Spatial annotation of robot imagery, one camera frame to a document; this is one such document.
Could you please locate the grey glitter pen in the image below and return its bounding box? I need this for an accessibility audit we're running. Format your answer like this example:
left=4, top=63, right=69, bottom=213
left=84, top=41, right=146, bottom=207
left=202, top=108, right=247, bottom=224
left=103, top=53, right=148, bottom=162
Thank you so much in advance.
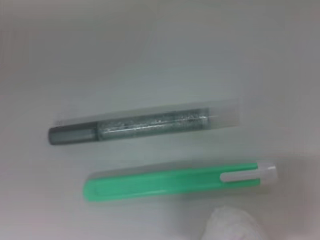
left=47, top=98, right=245, bottom=146

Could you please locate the green pen with white clip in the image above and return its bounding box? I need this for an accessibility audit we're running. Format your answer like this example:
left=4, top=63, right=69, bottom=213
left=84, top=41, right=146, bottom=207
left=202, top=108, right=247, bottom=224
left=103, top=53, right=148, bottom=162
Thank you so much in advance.
left=83, top=161, right=279, bottom=203

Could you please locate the white paper ball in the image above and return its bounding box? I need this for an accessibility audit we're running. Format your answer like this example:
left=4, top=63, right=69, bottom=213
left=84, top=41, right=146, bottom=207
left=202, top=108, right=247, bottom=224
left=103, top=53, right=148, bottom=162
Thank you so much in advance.
left=199, top=198, right=266, bottom=240

